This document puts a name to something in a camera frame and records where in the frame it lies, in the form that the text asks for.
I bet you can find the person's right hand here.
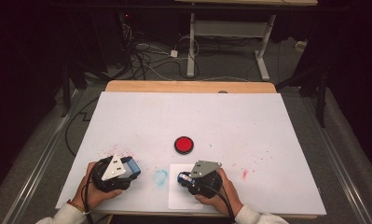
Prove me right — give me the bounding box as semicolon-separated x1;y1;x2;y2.
194;167;244;217

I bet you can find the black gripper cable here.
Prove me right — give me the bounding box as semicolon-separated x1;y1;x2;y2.
201;183;238;224
81;158;113;224

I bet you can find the round red ink pad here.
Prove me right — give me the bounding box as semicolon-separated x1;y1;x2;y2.
173;135;195;155

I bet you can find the person's left hand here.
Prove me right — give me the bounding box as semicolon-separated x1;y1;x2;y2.
72;161;124;211

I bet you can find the black metal stand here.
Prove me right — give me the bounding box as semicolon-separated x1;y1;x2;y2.
60;60;72;119
275;69;328;129

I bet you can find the white paper sheet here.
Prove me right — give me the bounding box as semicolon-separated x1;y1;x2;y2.
168;163;204;210

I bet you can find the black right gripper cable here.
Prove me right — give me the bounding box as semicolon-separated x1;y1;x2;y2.
201;183;238;224

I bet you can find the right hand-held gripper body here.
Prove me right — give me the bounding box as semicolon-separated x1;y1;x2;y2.
187;160;224;200

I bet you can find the metal floor rail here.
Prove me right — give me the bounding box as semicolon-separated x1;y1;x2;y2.
5;89;84;224
300;96;372;224

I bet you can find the pale thin floor cable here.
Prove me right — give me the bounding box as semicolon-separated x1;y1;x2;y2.
201;76;251;83

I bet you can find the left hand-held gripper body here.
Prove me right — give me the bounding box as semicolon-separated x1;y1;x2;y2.
90;154;135;192

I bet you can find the blue stamp cap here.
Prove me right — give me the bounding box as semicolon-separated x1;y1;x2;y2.
120;156;142;180

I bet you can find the white board table cover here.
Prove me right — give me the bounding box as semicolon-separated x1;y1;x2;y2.
55;91;327;217

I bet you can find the black floor cable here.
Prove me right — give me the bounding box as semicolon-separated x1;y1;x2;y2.
64;96;100;157

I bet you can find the white metal table frame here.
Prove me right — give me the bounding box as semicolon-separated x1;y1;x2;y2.
173;0;319;82

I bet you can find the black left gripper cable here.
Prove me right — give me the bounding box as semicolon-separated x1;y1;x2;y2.
81;158;113;224

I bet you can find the brown bracelet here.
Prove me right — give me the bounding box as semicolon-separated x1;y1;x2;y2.
66;199;92;217

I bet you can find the tangle of black cables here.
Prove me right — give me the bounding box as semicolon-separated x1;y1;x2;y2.
121;22;201;81

